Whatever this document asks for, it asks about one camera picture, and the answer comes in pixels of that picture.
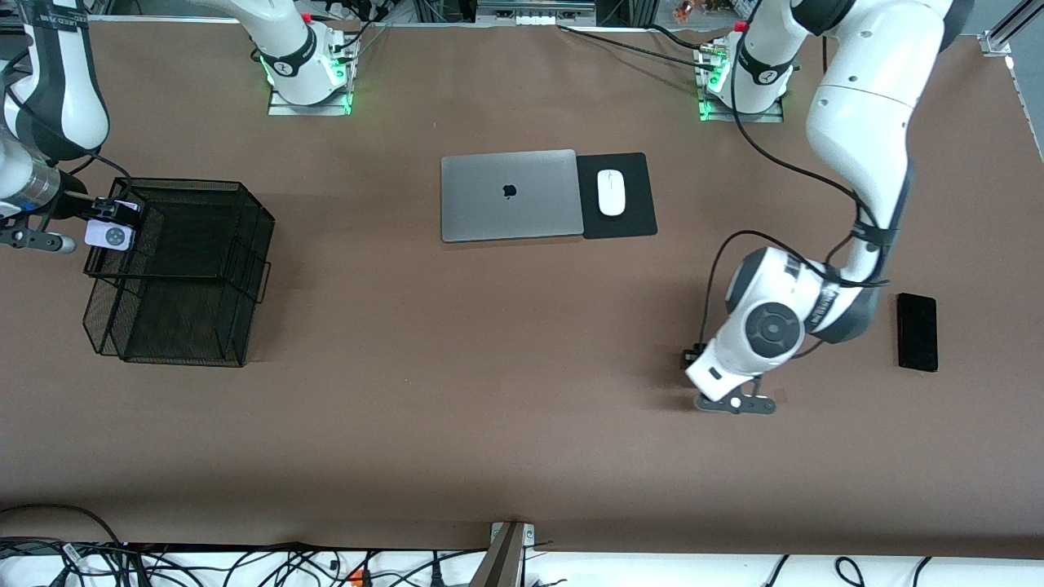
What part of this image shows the lilac flip phone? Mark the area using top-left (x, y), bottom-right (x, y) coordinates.
top-left (84, 214), bottom-right (137, 253)

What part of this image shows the black slab smartphone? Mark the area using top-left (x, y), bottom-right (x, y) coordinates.
top-left (896, 293), bottom-right (940, 373)

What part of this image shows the black mesh two-tier tray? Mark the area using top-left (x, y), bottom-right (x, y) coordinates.
top-left (82, 178), bottom-right (276, 369)

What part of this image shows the black mouse pad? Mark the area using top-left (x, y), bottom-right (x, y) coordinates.
top-left (576, 152), bottom-right (658, 241)

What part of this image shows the white computer mouse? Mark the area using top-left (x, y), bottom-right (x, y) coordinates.
top-left (597, 169), bottom-right (627, 218)

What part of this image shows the silver closed laptop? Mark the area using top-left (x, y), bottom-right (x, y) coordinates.
top-left (440, 148), bottom-right (585, 244)

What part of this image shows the white power strip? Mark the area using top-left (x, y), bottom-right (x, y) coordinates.
top-left (477, 0), bottom-right (596, 27)

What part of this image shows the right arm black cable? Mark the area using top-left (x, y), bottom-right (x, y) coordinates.
top-left (0, 49), bottom-right (135, 205)

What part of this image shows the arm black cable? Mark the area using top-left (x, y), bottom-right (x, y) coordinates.
top-left (0, 49), bottom-right (135, 205)
top-left (697, 33), bottom-right (890, 351)

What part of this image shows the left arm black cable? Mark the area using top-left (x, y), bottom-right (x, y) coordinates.
top-left (697, 33), bottom-right (890, 351)

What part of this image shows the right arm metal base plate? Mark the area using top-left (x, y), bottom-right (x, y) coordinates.
top-left (268, 86), bottom-right (353, 117)

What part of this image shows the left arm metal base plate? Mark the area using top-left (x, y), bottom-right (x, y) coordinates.
top-left (698, 90), bottom-right (785, 124)

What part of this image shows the aluminium camera post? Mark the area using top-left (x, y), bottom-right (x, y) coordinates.
top-left (469, 522), bottom-right (536, 587)

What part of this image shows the black looped floor cable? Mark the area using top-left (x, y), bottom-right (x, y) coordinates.
top-left (0, 504), bottom-right (125, 547)

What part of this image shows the black base cable bunch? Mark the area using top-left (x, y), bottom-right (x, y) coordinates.
top-left (330, 0), bottom-right (394, 62)

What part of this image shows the long black table cable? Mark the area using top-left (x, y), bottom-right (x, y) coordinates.
top-left (557, 24), bottom-right (719, 74)

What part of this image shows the short black table cable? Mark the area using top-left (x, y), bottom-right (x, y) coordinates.
top-left (644, 23), bottom-right (710, 54)

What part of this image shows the aluminium frame profile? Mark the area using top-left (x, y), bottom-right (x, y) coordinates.
top-left (979, 0), bottom-right (1044, 92)

